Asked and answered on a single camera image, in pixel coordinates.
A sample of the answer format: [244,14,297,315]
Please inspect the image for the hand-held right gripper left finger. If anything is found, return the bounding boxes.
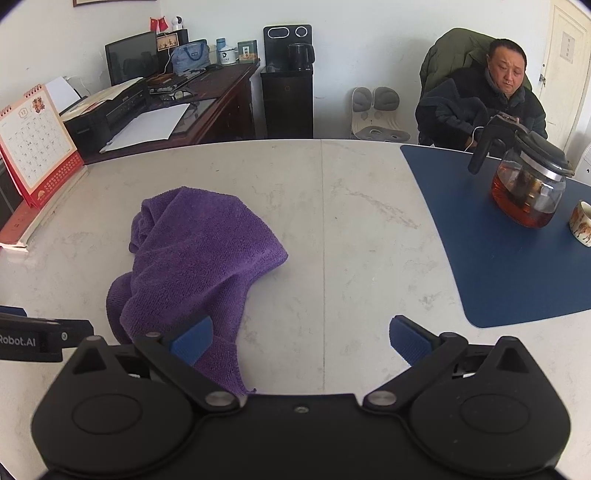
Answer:
[69,316,241,414]

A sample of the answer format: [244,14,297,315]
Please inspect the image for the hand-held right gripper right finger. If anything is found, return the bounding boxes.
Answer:
[363,315,532,411]

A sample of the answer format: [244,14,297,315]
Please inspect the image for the purple towel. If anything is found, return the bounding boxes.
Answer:
[106,186,289,398]

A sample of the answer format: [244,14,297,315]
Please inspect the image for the red cover book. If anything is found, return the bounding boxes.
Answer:
[0,200,35,252]

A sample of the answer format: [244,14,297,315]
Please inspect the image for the blue table mat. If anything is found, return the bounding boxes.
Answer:
[400,144,591,329]

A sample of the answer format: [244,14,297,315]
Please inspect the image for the pale book stack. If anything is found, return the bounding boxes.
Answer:
[18,166,89,245]

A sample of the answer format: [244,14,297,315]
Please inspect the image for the desk calendar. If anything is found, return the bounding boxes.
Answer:
[0,83,86,208]

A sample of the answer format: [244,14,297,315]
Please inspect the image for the glass teapot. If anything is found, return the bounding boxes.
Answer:
[468,114,575,230]

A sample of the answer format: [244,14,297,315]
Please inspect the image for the patterned ceramic cup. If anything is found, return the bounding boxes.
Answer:
[568,200,591,247]

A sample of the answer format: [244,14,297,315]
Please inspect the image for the white paper sheet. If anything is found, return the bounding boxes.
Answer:
[99,102,191,154]

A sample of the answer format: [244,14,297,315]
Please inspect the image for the black inkjet printer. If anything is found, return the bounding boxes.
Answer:
[61,78,152,157]

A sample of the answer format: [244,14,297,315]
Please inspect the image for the white paper in printer tray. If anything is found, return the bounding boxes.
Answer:
[44,76,83,114]

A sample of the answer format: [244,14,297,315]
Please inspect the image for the dark wooden desk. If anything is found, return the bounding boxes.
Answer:
[83,60,262,164]

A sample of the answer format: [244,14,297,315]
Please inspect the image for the papers on printer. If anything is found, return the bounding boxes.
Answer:
[88,78,146,100]

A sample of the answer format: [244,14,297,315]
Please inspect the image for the white appliance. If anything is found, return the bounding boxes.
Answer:
[577,142,591,185]

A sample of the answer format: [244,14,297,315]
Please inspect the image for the computer keyboard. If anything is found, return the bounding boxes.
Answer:
[148,74,204,93]

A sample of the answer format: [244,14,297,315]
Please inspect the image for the black water dispenser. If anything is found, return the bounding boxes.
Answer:
[260,24,315,140]

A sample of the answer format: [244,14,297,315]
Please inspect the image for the computer monitor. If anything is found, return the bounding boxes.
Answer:
[104,31,160,87]

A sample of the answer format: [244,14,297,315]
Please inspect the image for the blue handbag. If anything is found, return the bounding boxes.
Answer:
[170,39,211,75]

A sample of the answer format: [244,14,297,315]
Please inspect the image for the green coat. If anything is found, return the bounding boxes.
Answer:
[419,27,536,100]

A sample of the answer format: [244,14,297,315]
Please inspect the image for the small framed picture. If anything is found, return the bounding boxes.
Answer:
[154,31,178,55]

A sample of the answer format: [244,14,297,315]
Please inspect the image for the black electric kettle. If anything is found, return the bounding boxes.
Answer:
[288,43,316,70]

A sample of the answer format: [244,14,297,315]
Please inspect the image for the white door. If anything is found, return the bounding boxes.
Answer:
[538,0,591,153]

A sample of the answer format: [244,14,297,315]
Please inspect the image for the wall picture frame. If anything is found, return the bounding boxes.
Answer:
[73,0,158,7]

